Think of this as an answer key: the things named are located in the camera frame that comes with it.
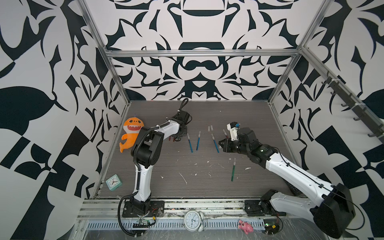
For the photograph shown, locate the wall hook rack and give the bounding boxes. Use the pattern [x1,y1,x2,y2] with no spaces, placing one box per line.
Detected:
[322,71,384,144]

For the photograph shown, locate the orange shark plush toy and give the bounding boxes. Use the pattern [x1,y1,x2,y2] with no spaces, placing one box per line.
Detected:
[119,117,144,153]

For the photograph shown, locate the white alarm clock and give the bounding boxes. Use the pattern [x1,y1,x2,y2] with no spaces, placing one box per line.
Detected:
[184,210,205,232]

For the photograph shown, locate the black corrugated cable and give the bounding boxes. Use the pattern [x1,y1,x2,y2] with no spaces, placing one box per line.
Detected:
[116,97,190,237]

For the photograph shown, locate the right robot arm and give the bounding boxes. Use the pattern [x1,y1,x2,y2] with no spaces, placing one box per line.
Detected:
[219,122,356,239]

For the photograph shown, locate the black remote control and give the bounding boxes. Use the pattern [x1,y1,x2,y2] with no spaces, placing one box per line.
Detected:
[286,181,303,197]

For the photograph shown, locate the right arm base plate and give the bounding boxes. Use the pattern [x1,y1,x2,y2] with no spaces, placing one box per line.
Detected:
[244,200,287,217]

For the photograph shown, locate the green knife lower right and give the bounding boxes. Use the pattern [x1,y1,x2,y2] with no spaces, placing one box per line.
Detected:
[231,158,237,182]

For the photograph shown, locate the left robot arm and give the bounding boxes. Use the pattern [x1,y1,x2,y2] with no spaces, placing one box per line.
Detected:
[130,110,192,214]

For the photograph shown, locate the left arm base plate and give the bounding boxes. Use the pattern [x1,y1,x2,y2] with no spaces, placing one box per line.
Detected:
[122,199,165,218]

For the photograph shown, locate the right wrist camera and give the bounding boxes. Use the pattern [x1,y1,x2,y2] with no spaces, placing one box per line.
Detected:
[227,122,240,141]

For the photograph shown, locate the green circuit board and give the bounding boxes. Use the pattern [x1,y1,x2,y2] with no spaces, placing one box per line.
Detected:
[264,218,284,236]

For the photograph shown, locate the blue knife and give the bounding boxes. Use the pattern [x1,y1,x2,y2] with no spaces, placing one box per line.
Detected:
[211,133,220,153]
[187,134,194,153]
[196,131,201,151]

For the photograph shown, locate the blue knife right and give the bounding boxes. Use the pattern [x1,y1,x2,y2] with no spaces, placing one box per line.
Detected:
[211,133,220,153]

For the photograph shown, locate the blue knife middle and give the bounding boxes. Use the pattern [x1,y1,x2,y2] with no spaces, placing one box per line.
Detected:
[196,131,201,151]

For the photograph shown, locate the pink pig toy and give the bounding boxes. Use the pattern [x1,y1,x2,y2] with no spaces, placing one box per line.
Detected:
[238,220,254,235]

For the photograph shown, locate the left circuit board wires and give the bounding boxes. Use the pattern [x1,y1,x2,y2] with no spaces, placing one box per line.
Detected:
[132,216,157,229]

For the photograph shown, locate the blue knife left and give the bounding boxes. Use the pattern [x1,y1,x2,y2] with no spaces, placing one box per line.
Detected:
[187,134,194,153]

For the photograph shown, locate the small teal square clock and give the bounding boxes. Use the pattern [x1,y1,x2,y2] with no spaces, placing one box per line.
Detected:
[105,174,122,191]

